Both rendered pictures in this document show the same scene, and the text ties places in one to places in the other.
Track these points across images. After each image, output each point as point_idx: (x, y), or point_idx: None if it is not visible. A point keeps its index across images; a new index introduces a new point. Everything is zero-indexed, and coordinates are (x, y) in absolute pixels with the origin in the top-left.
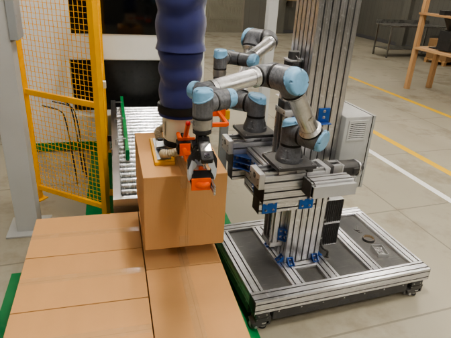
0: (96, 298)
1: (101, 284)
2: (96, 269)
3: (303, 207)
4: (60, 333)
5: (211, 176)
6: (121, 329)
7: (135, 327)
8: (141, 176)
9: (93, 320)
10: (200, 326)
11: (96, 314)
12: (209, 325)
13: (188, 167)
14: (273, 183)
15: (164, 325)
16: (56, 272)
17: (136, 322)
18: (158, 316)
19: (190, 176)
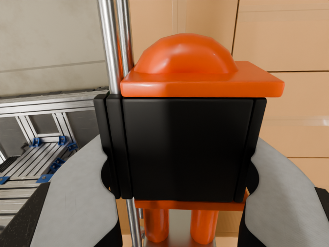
0: (291, 80)
1: (280, 103)
2: (279, 128)
3: (2, 178)
4: None
5: (114, 119)
6: (276, 17)
7: (258, 17)
8: None
9: (305, 40)
10: (177, 5)
11: (298, 52)
12: (165, 4)
13: (327, 198)
14: (13, 212)
15: (222, 14)
16: (323, 131)
17: (254, 28)
18: (225, 34)
19: (266, 145)
